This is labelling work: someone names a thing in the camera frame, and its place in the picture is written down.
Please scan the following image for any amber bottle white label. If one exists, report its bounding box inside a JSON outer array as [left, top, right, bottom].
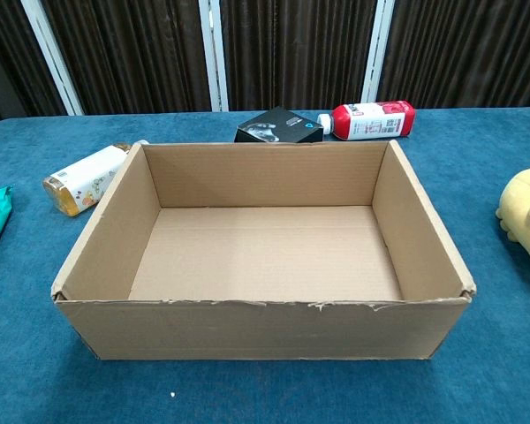
[[42, 140, 150, 218]]

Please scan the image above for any blue velvet tablecloth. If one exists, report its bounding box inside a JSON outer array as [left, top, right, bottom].
[[0, 103, 530, 424]]

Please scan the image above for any yellow plush toy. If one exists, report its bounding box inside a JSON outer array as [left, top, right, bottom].
[[495, 167, 530, 270]]

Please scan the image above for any open brown cardboard box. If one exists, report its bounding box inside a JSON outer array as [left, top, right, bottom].
[[50, 139, 478, 361]]

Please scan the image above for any red drink bottle white label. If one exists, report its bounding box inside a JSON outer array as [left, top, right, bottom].
[[316, 100, 417, 142]]

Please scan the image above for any dark brown pleated screen panel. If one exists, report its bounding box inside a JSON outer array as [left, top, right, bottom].
[[219, 0, 377, 112], [41, 0, 214, 116], [0, 0, 68, 129], [378, 0, 530, 110]]

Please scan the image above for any white screen frame post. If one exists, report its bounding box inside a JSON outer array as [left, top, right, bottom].
[[19, 0, 86, 117], [360, 0, 397, 105], [197, 0, 230, 113]]

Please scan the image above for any small black carton box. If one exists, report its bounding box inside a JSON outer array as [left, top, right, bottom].
[[233, 106, 326, 144]]

